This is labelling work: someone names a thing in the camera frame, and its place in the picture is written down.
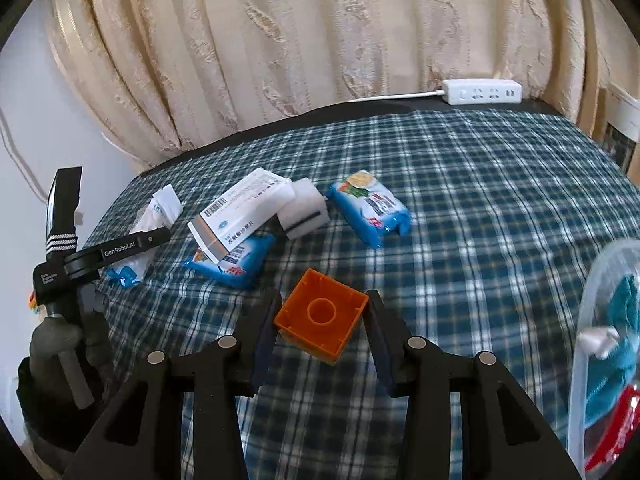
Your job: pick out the orange toy block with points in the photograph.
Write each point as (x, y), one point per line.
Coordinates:
(320, 312)

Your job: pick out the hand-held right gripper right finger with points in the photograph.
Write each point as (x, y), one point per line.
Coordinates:
(382, 355)

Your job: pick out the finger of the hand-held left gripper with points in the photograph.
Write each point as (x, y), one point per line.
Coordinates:
(65, 210)

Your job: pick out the clear plastic container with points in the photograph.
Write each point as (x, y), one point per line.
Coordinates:
(577, 360)

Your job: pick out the blue plaid tablecloth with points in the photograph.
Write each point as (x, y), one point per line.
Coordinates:
(475, 210)

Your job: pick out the blue snack packet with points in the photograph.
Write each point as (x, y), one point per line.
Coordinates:
(370, 210)
(240, 265)

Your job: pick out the white sponge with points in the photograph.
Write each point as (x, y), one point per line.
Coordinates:
(305, 210)

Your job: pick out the white plastic bag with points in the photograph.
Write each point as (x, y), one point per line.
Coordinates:
(150, 220)

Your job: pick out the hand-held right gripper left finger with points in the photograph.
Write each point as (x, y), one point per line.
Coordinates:
(262, 350)

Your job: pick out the person's left hand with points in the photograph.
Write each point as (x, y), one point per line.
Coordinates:
(95, 330)

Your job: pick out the red and white glue packet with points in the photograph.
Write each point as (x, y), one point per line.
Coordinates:
(620, 430)

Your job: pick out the teal woven cloth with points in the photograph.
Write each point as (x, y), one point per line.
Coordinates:
(615, 360)

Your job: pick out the white and blue medicine box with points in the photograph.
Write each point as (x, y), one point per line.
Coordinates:
(240, 210)

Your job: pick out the beige patterned curtain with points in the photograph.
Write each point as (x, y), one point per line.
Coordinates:
(300, 35)

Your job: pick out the white power strip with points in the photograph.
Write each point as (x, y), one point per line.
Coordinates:
(482, 91)

